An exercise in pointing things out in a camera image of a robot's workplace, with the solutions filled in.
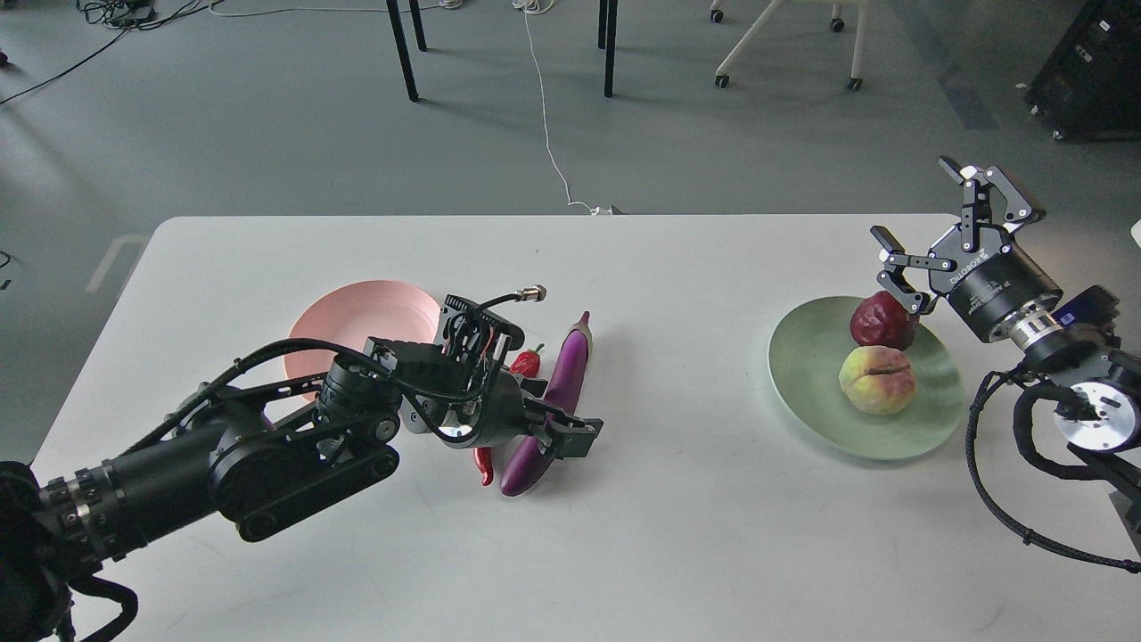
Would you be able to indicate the black table legs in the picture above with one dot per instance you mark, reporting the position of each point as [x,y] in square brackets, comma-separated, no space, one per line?
[606,35]

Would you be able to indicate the pink plate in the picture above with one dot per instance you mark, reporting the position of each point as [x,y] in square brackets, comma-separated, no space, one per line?
[387,309]

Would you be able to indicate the white rolling chair base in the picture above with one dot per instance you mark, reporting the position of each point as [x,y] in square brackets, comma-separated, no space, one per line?
[846,17]

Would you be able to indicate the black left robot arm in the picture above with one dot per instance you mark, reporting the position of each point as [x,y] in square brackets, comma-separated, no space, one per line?
[283,434]

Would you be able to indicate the red pomegranate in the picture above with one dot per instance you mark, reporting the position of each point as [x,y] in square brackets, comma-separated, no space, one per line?
[882,320]

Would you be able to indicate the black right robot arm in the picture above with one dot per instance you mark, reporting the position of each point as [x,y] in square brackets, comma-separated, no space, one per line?
[1077,414]

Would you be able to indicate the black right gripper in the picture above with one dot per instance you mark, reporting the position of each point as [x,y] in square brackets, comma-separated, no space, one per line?
[977,266]

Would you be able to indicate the yellow-pink peach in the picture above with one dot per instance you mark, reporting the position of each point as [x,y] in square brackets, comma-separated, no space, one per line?
[878,380]

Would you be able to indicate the green plate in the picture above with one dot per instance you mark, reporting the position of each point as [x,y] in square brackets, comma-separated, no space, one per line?
[805,356]

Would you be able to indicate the purple eggplant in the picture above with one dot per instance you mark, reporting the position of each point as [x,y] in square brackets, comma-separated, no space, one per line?
[527,465]

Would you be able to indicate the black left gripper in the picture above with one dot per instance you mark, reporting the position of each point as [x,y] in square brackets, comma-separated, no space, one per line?
[516,406]

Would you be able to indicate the red chili pepper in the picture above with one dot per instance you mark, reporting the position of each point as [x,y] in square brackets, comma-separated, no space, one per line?
[527,363]

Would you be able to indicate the black equipment case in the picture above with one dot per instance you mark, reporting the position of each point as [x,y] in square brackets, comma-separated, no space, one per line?
[1089,87]

